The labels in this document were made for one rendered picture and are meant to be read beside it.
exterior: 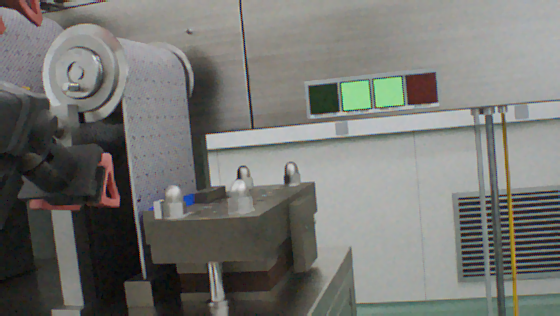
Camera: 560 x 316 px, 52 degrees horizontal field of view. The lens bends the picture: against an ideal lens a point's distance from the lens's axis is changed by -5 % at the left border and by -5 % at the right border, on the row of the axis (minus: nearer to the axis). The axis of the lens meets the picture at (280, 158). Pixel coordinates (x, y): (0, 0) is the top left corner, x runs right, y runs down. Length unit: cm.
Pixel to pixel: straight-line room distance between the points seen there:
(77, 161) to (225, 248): 23
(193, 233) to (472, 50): 60
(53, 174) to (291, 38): 60
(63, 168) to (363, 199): 289
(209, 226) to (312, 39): 47
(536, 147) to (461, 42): 241
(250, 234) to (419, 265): 280
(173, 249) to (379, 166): 270
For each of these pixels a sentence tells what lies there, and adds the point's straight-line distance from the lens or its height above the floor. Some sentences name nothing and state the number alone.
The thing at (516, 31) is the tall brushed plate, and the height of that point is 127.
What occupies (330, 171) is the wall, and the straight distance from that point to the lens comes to 350.
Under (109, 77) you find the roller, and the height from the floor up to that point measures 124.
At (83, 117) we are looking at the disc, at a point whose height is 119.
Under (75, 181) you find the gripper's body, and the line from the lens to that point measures 72.
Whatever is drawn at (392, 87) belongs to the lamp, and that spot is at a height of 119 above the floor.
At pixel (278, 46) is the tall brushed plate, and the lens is 115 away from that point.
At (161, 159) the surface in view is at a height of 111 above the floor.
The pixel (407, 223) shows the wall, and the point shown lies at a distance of 349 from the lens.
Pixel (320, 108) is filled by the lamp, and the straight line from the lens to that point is 112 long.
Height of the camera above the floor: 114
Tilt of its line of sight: 3 degrees down
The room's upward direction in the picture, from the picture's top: 6 degrees counter-clockwise
